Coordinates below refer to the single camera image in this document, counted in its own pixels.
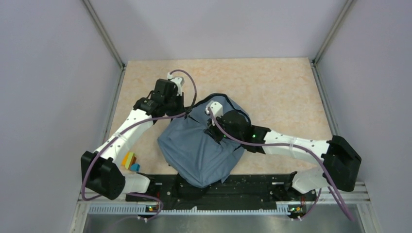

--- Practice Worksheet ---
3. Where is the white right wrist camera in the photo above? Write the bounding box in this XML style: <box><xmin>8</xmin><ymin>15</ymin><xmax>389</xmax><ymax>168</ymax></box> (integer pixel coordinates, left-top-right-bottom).
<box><xmin>205</xmin><ymin>100</ymin><xmax>223</xmax><ymax>117</ymax></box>

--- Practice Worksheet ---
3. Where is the aluminium front rail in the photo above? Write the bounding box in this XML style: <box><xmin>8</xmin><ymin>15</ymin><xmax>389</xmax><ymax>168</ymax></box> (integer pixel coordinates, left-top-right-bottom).
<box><xmin>77</xmin><ymin>183</ymin><xmax>371</xmax><ymax>216</ymax></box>

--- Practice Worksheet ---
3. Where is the metal frame rail right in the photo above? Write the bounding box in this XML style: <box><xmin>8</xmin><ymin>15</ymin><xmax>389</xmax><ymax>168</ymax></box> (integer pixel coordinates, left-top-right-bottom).
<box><xmin>311</xmin><ymin>0</ymin><xmax>381</xmax><ymax>233</ymax></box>

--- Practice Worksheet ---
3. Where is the metal frame rail left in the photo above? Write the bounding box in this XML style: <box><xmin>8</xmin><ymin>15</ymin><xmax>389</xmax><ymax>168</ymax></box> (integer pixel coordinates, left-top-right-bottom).
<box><xmin>69</xmin><ymin>0</ymin><xmax>126</xmax><ymax>233</ymax></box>

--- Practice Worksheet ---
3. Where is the colourful puzzle cube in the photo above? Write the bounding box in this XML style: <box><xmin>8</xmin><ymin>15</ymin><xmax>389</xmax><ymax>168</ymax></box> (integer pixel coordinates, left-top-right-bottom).
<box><xmin>121</xmin><ymin>151</ymin><xmax>140</xmax><ymax>172</ymax></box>

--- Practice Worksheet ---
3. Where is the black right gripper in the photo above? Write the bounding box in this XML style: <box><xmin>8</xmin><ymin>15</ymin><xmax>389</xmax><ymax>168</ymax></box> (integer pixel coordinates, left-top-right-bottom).
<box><xmin>205</xmin><ymin>113</ymin><xmax>243</xmax><ymax>143</ymax></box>

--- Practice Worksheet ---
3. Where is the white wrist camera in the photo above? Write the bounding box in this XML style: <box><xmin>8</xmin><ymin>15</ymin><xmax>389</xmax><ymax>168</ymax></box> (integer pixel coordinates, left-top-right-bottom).
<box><xmin>205</xmin><ymin>100</ymin><xmax>223</xmax><ymax>117</ymax></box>
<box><xmin>167</xmin><ymin>73</ymin><xmax>185</xmax><ymax>96</ymax></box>

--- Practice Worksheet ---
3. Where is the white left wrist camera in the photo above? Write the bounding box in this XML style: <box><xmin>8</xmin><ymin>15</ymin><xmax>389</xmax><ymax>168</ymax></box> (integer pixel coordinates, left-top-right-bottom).
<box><xmin>167</xmin><ymin>73</ymin><xmax>185</xmax><ymax>96</ymax></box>

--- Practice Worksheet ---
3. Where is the metal frame rail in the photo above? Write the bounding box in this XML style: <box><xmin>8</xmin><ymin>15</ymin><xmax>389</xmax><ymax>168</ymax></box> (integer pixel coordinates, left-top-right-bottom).
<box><xmin>311</xmin><ymin>0</ymin><xmax>381</xmax><ymax>233</ymax></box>
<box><xmin>69</xmin><ymin>0</ymin><xmax>126</xmax><ymax>233</ymax></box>

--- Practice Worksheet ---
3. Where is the blue grey backpack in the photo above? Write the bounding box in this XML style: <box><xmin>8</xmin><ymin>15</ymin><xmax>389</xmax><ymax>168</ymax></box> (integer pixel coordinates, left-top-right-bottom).
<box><xmin>157</xmin><ymin>93</ymin><xmax>245</xmax><ymax>188</ymax></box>

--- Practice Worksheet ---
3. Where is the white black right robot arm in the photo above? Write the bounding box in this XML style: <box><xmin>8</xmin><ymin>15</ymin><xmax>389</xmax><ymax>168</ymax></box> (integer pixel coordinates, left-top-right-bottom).
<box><xmin>206</xmin><ymin>107</ymin><xmax>362</xmax><ymax>200</ymax></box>

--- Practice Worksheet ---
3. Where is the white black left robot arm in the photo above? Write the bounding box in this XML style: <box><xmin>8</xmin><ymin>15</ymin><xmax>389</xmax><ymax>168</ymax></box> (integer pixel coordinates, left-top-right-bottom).
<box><xmin>81</xmin><ymin>77</ymin><xmax>185</xmax><ymax>200</ymax></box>

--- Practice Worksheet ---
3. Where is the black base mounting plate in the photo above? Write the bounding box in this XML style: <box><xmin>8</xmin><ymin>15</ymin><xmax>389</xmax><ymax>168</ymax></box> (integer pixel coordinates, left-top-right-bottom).
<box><xmin>146</xmin><ymin>174</ymin><xmax>316</xmax><ymax>207</ymax></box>

